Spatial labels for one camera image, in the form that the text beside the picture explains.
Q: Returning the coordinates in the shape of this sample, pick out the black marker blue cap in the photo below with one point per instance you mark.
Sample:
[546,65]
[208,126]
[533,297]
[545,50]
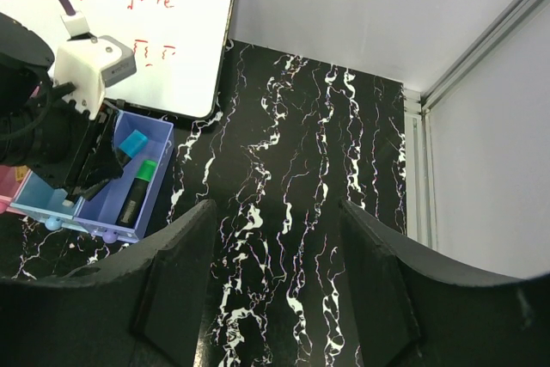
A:
[134,143]

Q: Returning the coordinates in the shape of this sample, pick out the black marker green cap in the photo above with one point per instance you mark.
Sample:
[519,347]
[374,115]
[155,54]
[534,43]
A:
[135,197]

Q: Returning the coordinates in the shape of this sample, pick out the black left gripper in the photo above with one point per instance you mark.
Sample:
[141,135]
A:
[75,153]

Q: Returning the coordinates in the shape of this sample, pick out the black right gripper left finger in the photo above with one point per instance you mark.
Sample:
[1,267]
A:
[142,306]

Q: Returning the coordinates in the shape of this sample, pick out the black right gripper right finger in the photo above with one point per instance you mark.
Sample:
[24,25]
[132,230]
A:
[416,307]

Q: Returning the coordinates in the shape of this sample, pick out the light blue bin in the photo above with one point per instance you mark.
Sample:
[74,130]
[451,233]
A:
[36,199]

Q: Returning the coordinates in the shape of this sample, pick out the white dry-erase board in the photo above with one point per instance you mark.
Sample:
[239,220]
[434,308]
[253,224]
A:
[178,47]

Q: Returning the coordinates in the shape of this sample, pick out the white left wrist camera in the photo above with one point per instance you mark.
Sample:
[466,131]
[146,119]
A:
[92,64]

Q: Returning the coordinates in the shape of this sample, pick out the pink bin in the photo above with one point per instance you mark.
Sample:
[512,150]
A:
[11,179]

